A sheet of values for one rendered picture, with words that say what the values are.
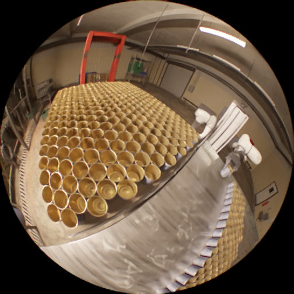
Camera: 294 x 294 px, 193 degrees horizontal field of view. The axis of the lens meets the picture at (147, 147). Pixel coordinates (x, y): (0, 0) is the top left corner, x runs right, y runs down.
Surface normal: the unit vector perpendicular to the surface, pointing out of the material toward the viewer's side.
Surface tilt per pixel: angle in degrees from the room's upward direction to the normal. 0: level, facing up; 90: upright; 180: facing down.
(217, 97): 90
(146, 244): 0
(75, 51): 90
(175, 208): 0
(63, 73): 90
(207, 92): 90
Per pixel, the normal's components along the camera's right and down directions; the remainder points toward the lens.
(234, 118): -0.79, 0.27
